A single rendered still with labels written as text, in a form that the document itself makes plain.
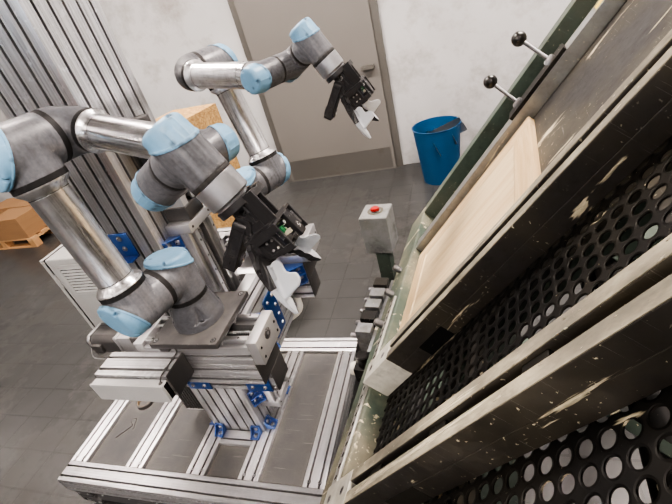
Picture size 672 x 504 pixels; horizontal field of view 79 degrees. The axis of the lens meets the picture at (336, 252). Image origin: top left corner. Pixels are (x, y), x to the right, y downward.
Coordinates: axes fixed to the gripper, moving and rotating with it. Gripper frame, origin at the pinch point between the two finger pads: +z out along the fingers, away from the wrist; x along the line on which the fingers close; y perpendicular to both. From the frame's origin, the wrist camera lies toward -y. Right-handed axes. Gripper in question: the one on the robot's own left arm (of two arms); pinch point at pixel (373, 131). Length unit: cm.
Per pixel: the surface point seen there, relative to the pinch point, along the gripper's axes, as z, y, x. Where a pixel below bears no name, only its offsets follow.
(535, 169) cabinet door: 20, 35, -35
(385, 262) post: 54, -42, 24
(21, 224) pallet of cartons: -131, -471, 186
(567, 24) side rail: 13, 55, 21
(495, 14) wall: 39, 39, 290
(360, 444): 40, -21, -73
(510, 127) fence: 21.9, 31.5, -1.4
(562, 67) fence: 15, 48, -2
